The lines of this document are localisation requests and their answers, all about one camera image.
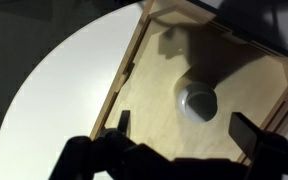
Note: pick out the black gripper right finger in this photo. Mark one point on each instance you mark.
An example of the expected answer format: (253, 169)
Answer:
(245, 133)

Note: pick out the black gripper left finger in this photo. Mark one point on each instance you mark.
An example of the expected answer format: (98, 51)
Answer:
(125, 121)

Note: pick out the white bottle lid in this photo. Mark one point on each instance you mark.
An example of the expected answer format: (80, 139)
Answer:
(202, 106)

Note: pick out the wooden slatted tray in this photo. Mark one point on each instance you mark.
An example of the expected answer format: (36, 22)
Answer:
(150, 106)

